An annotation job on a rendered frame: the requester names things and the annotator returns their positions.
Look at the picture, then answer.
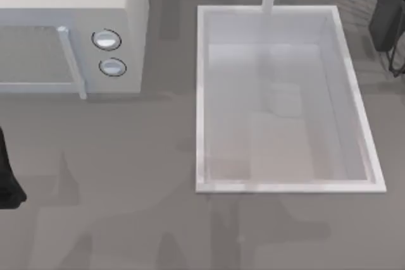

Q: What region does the pale microwave oven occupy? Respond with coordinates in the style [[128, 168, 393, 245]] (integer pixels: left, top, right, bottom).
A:
[[0, 0, 150, 101]]

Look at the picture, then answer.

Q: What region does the pale microwave door handle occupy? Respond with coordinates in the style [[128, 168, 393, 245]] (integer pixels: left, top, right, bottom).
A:
[[57, 25, 88, 101]]

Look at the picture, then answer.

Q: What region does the small round microwave knob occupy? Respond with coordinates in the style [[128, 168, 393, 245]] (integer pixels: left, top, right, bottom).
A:
[[98, 57, 128, 78]]

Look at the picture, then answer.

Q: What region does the large round microwave knob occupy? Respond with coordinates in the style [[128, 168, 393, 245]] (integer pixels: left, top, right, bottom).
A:
[[90, 28, 123, 52]]

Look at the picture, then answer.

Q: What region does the white sink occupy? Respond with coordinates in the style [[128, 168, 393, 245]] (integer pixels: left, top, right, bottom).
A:
[[194, 4, 388, 195]]

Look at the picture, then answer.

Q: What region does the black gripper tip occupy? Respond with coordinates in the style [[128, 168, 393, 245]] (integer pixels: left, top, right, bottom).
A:
[[0, 125, 28, 211]]

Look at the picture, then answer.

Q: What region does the glass microwave door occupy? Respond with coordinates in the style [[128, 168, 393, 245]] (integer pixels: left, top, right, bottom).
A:
[[0, 25, 88, 101]]

